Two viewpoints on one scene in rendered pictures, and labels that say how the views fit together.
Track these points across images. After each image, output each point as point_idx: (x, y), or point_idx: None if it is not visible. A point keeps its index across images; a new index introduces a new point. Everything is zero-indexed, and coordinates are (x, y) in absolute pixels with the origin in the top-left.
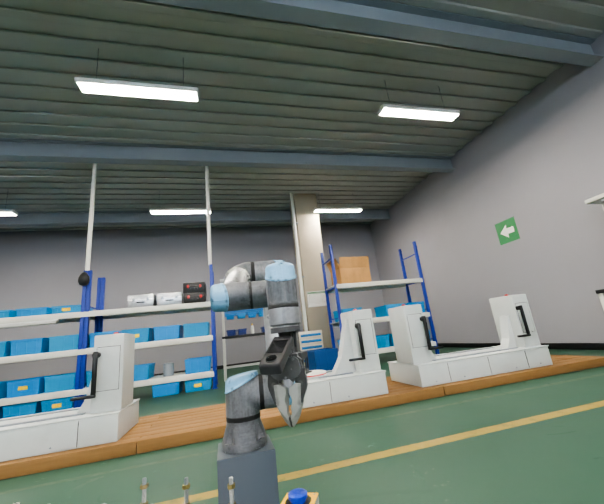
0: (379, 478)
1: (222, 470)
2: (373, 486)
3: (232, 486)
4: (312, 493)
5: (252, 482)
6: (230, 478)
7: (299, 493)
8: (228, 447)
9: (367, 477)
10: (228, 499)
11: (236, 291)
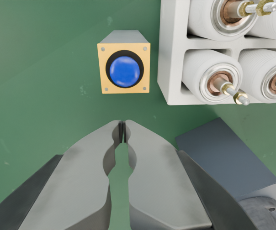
0: (113, 225)
1: (264, 174)
2: (117, 216)
3: (237, 94)
4: (109, 90)
5: (220, 173)
6: (246, 100)
7: (120, 69)
8: (273, 204)
9: (123, 226)
10: (241, 154)
11: None
